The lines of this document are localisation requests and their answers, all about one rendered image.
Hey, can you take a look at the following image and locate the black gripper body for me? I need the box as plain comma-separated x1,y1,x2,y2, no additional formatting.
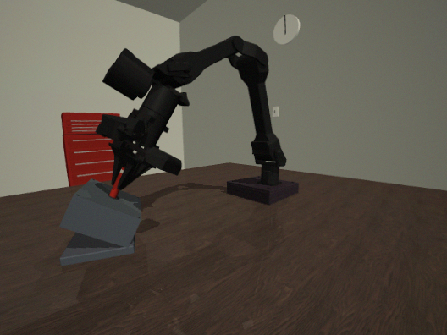
112,106,182,176

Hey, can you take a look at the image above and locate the grey diamond-shaped panel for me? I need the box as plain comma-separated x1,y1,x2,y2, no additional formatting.
59,178,141,266

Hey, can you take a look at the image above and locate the red peg with white band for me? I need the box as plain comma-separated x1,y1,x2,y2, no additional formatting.
110,167,125,199

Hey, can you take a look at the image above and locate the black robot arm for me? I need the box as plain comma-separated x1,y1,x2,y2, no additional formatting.
100,36,286,186

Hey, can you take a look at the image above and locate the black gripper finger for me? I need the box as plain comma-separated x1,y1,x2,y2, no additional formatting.
117,153,156,190
109,142,135,185

